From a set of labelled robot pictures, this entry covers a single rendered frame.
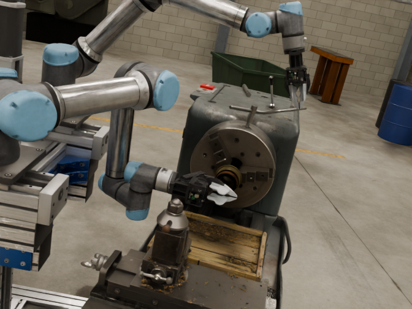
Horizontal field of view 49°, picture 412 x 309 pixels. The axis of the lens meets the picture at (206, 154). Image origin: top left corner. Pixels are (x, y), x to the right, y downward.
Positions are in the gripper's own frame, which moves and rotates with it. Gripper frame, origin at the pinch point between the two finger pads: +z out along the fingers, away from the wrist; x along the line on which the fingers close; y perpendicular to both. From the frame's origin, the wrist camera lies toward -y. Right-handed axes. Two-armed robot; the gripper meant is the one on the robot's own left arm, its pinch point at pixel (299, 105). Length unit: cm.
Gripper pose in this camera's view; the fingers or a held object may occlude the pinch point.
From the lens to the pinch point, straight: 167.1
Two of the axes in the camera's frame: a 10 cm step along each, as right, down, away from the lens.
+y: -2.0, 3.0, -9.3
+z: 1.4, 9.5, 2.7
